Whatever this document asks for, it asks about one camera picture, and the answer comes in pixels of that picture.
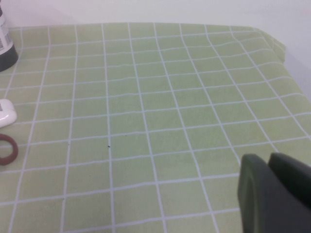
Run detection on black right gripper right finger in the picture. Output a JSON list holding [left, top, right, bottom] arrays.
[[268, 152, 311, 212]]

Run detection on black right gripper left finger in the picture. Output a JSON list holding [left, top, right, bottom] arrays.
[[237, 153, 311, 233]]

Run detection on red handled scissors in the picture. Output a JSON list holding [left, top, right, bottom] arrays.
[[0, 133, 19, 166]]

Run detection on green checked tablecloth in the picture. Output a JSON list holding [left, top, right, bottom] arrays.
[[0, 22, 311, 233]]

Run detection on white earbuds case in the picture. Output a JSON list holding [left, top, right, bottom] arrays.
[[0, 99, 17, 129]]

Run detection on black mesh pen holder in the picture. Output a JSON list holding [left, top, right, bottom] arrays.
[[0, 6, 19, 72]]

